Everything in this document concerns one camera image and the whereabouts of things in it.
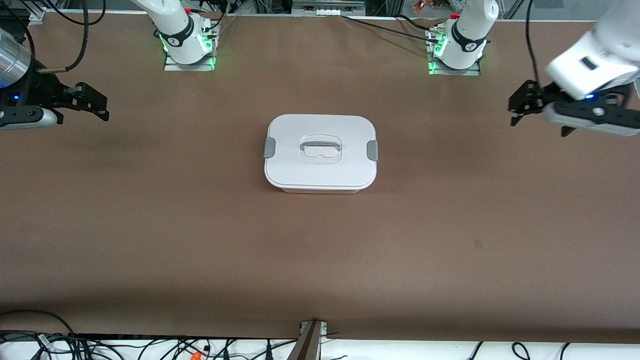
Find black arched floor cable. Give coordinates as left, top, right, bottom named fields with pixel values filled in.
left=0, top=309, right=76, bottom=337

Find long black table cable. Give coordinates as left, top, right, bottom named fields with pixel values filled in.
left=341, top=14, right=443, bottom=45

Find white box lid grey clips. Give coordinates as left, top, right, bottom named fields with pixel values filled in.
left=263, top=114, right=379, bottom=190

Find aluminium corner bracket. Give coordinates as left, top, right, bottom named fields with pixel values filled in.
left=27, top=4, right=51, bottom=26

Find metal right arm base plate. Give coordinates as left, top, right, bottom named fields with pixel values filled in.
left=164, top=49, right=217, bottom=72

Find metal support beam with bracket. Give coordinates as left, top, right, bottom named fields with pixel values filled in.
left=287, top=320, right=328, bottom=360

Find tangled black floor cables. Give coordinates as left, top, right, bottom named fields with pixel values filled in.
left=0, top=331, right=301, bottom=360

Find grey power strip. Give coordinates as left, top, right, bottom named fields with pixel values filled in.
left=292, top=0, right=366, bottom=13

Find translucent pink plastic box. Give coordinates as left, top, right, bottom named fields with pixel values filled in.
left=272, top=184, right=370, bottom=195

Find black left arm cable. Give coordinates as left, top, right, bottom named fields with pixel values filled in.
left=525, top=0, right=542, bottom=86

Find short black table cable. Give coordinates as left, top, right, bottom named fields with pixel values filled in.
left=397, top=13, right=434, bottom=32

